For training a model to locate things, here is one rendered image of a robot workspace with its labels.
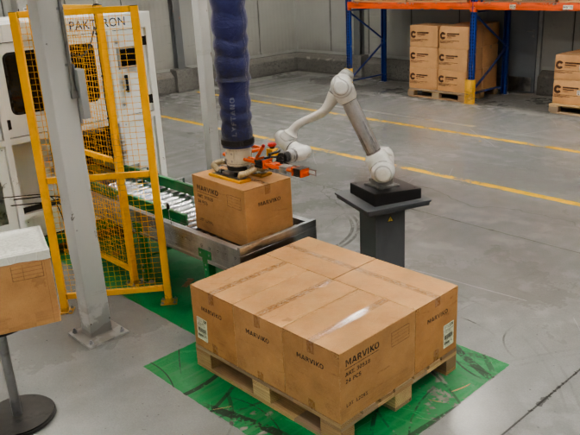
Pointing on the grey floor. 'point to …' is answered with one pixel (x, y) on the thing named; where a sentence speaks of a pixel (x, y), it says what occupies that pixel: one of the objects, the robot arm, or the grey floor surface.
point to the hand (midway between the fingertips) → (264, 162)
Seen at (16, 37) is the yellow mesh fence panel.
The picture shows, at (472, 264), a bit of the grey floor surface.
